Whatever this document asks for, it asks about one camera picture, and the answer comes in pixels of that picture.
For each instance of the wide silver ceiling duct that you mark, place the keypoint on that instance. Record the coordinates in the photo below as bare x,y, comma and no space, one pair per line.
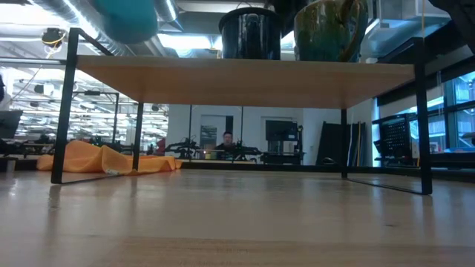
85,22

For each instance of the wooden shelf black metal frame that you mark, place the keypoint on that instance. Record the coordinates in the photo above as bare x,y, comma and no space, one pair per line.
241,81

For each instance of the dark monitor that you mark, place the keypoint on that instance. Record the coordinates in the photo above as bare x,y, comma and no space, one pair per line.
9,124

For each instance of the person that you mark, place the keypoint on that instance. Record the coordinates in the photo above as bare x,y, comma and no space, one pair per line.
227,141

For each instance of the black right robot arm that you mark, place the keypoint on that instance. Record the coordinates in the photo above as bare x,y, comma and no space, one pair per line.
464,11

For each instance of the orange cloth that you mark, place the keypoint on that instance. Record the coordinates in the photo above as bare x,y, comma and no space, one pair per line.
89,157

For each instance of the large olive green glazed mug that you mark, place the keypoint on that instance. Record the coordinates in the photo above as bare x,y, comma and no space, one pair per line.
326,33

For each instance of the narrow silver ceiling duct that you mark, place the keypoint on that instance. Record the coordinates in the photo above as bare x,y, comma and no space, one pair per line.
167,11

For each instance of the small blue mug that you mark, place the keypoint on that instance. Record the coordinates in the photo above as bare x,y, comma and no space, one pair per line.
126,20

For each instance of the black leaning panels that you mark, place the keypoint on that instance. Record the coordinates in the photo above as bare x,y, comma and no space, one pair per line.
334,144

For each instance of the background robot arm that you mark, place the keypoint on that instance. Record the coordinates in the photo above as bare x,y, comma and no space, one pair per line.
246,149
183,146

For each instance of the black screen on stand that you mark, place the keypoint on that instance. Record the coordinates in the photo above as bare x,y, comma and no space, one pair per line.
282,130

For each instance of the black pegboard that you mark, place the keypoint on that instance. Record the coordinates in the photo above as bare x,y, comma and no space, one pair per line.
395,137

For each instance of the glossy black mug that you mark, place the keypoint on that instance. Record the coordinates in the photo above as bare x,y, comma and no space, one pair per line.
250,35

